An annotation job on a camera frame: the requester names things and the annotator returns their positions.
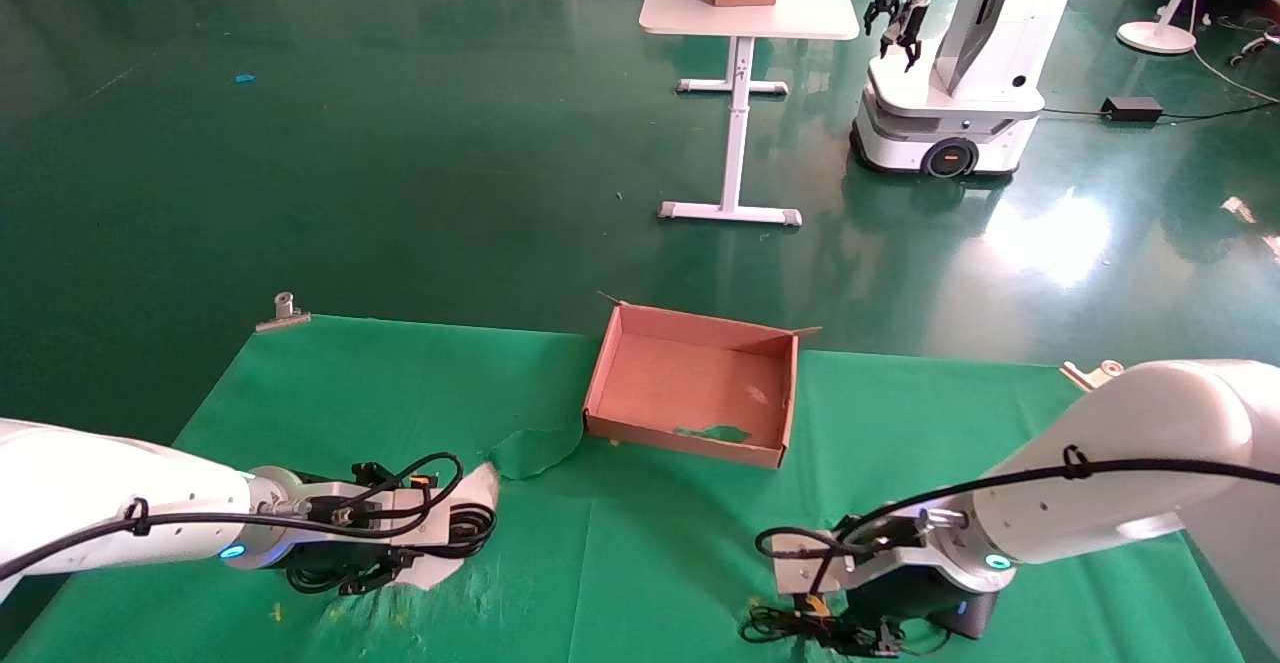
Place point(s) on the white floor scrap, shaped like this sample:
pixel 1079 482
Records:
pixel 1238 209

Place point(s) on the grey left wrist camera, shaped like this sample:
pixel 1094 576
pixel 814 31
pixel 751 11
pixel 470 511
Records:
pixel 390 515

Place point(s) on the white pedestal table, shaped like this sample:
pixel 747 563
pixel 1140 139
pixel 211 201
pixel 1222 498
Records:
pixel 800 3

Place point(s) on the white wheeled robot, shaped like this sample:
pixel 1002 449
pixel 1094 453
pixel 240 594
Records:
pixel 950 113

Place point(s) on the black power adapter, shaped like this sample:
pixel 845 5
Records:
pixel 1132 108

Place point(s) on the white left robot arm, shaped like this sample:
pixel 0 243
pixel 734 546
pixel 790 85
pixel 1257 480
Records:
pixel 80 488

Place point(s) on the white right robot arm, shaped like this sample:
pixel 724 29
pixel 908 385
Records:
pixel 1150 433

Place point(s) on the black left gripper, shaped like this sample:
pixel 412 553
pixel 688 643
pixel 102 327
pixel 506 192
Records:
pixel 320 563

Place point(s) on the black chair caster base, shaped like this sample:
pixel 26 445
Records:
pixel 1255 46

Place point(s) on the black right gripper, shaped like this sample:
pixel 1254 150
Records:
pixel 930 598

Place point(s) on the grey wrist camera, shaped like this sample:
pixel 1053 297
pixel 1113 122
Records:
pixel 390 515
pixel 810 568

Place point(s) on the metal binder clip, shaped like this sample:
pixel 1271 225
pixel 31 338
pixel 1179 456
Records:
pixel 283 313
pixel 1090 373

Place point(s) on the green tablecloth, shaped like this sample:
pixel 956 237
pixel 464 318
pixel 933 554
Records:
pixel 620 563

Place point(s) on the open brown cardboard box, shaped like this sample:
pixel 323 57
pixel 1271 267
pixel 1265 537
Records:
pixel 690 383

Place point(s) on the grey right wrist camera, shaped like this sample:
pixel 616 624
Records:
pixel 810 568

